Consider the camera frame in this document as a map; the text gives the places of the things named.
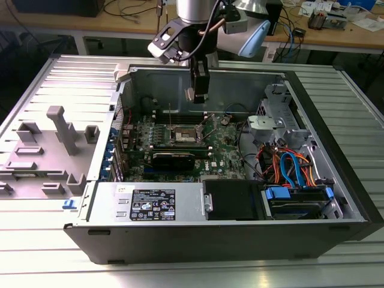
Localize grey parts rack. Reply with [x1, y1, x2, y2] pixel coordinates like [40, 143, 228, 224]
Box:
[0, 105, 101, 200]

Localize white printed card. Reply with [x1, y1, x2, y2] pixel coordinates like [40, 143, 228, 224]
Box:
[298, 1, 316, 16]

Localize black tower box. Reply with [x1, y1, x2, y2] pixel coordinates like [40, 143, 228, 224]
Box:
[265, 0, 284, 37]

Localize white paper sheet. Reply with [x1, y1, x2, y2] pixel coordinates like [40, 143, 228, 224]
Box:
[351, 16, 384, 33]

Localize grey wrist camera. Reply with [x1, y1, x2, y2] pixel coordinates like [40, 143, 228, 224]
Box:
[224, 11, 249, 34]

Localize orange wire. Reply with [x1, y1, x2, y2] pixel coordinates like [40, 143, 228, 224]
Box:
[301, 153, 318, 187]

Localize copper coil cooler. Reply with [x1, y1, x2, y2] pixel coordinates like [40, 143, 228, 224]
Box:
[308, 8, 328, 31]

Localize black graphics card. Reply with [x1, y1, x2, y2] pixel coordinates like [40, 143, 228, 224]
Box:
[149, 151, 196, 172]

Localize grey desk device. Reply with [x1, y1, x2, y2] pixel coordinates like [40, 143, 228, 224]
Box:
[325, 11, 349, 31]

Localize green motherboard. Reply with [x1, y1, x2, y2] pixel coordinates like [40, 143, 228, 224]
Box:
[119, 112, 250, 184]

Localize white plastic case latch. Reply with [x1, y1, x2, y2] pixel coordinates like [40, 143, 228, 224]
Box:
[113, 64, 134, 83]

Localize blue wire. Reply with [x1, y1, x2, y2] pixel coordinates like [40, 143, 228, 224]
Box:
[280, 151, 304, 189]

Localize hard disk in blue carrier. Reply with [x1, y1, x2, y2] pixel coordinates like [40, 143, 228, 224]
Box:
[263, 185, 336, 220]

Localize metal socket cover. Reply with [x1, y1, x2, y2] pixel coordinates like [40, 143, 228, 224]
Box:
[196, 113, 218, 142]

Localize CPU socket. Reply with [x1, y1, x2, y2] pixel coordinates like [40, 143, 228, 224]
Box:
[169, 122, 206, 146]

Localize silver power supply unit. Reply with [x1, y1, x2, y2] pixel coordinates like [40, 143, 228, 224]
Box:
[86, 181, 208, 224]

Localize black monitor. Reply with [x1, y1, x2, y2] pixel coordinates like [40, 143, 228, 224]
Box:
[11, 0, 106, 18]

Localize silver metal bracket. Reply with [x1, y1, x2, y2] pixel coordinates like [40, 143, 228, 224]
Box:
[246, 115, 286, 143]

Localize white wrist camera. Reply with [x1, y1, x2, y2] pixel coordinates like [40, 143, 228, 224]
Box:
[146, 19, 184, 64]

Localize wooden desk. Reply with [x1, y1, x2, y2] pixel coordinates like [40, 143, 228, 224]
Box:
[0, 0, 384, 56]

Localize open black PC case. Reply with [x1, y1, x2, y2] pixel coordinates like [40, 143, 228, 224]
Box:
[62, 61, 384, 266]

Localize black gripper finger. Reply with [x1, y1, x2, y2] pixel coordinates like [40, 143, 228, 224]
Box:
[189, 56, 211, 105]

